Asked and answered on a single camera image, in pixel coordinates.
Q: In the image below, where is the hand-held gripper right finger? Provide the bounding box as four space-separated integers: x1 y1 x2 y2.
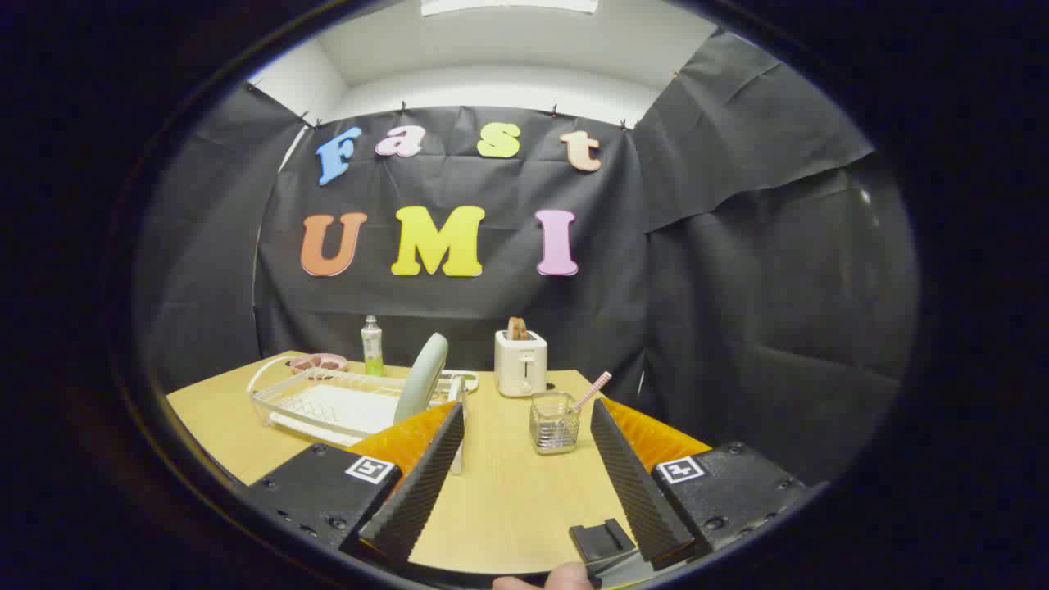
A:
590 398 812 572

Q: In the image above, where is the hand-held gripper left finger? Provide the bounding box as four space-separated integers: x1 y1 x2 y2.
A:
246 400 465 566

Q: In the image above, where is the metal wire basket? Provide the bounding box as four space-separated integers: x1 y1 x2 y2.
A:
529 391 581 456

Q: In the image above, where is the pink checked handle spoon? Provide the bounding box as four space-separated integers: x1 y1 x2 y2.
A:
570 371 613 413

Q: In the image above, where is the white wire dish rack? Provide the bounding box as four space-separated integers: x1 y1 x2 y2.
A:
247 354 472 476

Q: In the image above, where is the pale green plate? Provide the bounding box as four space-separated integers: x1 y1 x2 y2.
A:
393 332 450 425

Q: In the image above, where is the black plastic stand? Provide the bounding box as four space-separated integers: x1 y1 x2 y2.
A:
570 518 638 565

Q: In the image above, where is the green label plastic bottle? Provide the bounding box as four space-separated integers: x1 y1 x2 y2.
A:
361 315 386 378

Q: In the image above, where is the white toaster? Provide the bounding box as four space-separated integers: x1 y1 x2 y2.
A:
494 329 548 398

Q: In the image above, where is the pink bowl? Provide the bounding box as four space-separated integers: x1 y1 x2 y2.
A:
288 353 349 374

